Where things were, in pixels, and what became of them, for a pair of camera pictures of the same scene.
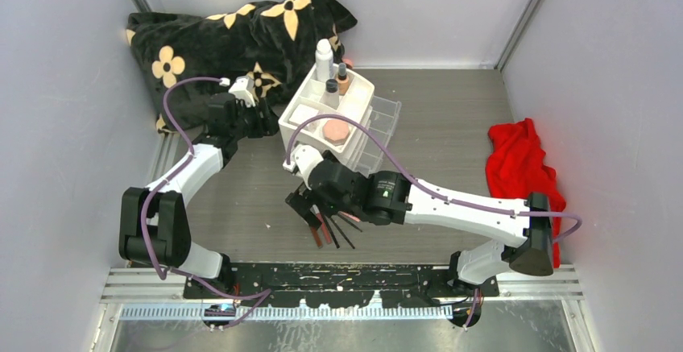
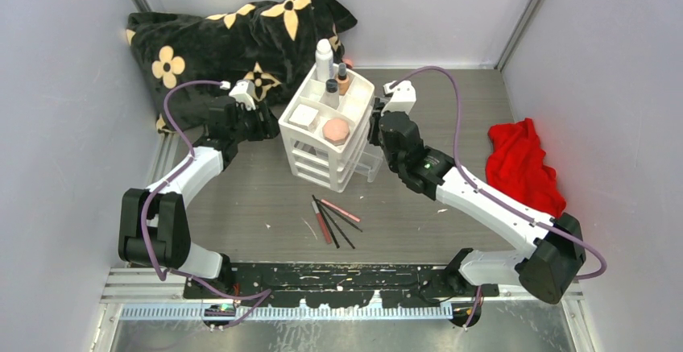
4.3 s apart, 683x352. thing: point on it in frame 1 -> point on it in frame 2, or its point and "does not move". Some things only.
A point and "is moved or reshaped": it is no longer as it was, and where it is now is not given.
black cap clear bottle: (331, 96) does not move
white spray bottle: (324, 60) does not move
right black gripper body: (335, 206) -> (393, 164)
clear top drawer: (383, 122) is moved or reshaped
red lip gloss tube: (314, 209) does not move
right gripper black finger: (297, 200) -> (374, 133)
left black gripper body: (249, 122) does not move
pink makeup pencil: (353, 217) does not move
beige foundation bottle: (342, 79) does not move
